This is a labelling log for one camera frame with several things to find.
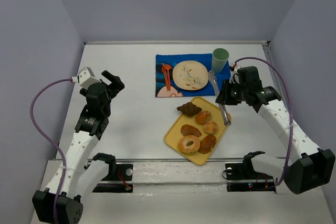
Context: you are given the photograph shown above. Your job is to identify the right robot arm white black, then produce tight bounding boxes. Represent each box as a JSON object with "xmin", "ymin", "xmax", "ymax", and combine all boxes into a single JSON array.
[{"xmin": 216, "ymin": 66, "xmax": 335, "ymax": 195}]

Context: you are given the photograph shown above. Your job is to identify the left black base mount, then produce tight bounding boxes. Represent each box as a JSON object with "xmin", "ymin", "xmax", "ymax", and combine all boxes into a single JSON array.
[{"xmin": 93, "ymin": 163, "xmax": 133, "ymax": 194}]

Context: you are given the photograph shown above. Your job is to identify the aluminium front rail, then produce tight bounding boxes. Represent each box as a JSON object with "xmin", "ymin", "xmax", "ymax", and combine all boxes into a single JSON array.
[{"xmin": 116, "ymin": 157, "xmax": 243, "ymax": 163}]

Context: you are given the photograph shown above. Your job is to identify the sesame glazed bun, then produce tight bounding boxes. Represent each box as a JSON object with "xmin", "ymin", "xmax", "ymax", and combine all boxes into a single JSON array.
[{"xmin": 195, "ymin": 110, "xmax": 212, "ymax": 125}]

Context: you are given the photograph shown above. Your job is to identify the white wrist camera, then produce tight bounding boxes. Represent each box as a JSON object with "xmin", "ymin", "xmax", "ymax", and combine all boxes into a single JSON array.
[
  {"xmin": 229, "ymin": 63, "xmax": 241, "ymax": 83},
  {"xmin": 77, "ymin": 67, "xmax": 101, "ymax": 90}
]

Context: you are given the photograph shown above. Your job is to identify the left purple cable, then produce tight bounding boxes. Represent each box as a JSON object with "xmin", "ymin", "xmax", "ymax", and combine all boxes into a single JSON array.
[{"xmin": 29, "ymin": 77, "xmax": 79, "ymax": 224}]

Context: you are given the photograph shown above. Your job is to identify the beige ceramic plate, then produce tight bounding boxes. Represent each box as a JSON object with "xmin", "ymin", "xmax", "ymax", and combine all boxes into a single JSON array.
[{"xmin": 172, "ymin": 60, "xmax": 208, "ymax": 91}]

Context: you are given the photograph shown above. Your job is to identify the dark chocolate croissant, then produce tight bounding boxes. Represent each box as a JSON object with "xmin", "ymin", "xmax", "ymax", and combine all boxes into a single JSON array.
[{"xmin": 176, "ymin": 102, "xmax": 202, "ymax": 117}]

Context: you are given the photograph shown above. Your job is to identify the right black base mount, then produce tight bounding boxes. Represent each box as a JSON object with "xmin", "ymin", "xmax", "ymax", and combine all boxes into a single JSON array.
[{"xmin": 222, "ymin": 163, "xmax": 276, "ymax": 192}]

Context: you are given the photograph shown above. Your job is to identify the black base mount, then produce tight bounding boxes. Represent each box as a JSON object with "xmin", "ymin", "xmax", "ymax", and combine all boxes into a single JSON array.
[
  {"xmin": 222, "ymin": 163, "xmax": 276, "ymax": 192},
  {"xmin": 93, "ymin": 163, "xmax": 133, "ymax": 194}
]

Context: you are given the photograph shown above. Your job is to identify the light round bread roll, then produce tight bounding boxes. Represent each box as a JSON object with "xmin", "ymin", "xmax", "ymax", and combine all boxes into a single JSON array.
[{"xmin": 203, "ymin": 121, "xmax": 219, "ymax": 134}]

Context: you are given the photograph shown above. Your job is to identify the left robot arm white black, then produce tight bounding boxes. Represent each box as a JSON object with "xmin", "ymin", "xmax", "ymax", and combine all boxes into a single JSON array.
[{"xmin": 32, "ymin": 67, "xmax": 124, "ymax": 223}]

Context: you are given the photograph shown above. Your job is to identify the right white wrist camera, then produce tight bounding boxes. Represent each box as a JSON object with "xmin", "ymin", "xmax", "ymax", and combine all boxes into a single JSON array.
[{"xmin": 229, "ymin": 63, "xmax": 241, "ymax": 83}]

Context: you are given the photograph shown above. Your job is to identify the green plastic cup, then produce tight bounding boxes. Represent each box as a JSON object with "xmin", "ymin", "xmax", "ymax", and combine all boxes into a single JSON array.
[{"xmin": 212, "ymin": 48, "xmax": 229, "ymax": 73}]

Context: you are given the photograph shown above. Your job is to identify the orange plastic fork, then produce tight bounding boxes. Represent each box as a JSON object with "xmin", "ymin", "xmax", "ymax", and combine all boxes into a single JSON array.
[{"xmin": 161, "ymin": 64, "xmax": 172, "ymax": 91}]

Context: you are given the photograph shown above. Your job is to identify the blue patterned placemat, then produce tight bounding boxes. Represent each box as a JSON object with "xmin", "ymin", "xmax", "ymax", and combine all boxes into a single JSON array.
[{"xmin": 155, "ymin": 53, "xmax": 215, "ymax": 98}]

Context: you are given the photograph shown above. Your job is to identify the brown oval bread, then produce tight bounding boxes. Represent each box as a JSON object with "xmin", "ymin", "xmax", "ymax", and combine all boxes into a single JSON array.
[{"xmin": 180, "ymin": 124, "xmax": 202, "ymax": 137}]

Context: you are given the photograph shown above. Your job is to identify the sugared ring donut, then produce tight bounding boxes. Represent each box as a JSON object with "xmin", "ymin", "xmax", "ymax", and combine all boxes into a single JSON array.
[{"xmin": 178, "ymin": 135, "xmax": 201, "ymax": 154}]

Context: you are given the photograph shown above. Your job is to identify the brown glazed pastry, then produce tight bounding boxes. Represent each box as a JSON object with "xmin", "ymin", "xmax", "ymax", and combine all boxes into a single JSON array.
[{"xmin": 198, "ymin": 135, "xmax": 217, "ymax": 154}]

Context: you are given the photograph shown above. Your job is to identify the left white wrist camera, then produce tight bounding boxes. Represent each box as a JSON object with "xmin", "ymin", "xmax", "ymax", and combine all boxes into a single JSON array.
[{"xmin": 77, "ymin": 67, "xmax": 101, "ymax": 90}]

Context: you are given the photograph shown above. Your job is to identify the silver metal tongs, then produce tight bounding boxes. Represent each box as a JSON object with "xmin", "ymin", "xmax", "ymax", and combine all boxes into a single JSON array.
[{"xmin": 207, "ymin": 69, "xmax": 232, "ymax": 126}]

